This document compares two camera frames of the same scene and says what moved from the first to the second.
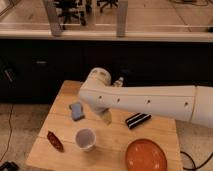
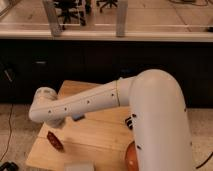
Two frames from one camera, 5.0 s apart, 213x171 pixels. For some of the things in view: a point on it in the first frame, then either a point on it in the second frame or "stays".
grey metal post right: (122, 19) stays
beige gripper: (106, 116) -> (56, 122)
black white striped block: (137, 119) stays
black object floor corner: (9, 166) stays
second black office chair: (109, 2) stays
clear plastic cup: (85, 138) -> (79, 166)
